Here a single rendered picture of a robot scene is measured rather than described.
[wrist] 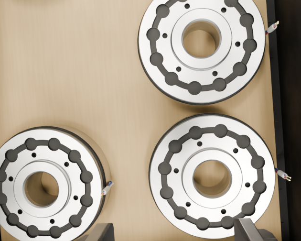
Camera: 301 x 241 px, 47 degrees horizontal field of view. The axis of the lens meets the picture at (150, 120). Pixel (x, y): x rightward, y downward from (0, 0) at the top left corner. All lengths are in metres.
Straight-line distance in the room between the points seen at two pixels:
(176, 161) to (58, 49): 0.15
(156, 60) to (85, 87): 0.08
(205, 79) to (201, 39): 0.05
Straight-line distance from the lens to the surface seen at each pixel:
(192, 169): 0.28
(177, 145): 0.28
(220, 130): 0.28
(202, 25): 0.30
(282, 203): 0.34
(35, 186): 0.33
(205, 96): 0.28
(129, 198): 0.32
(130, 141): 0.32
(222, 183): 0.31
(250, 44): 0.29
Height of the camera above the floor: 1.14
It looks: 85 degrees down
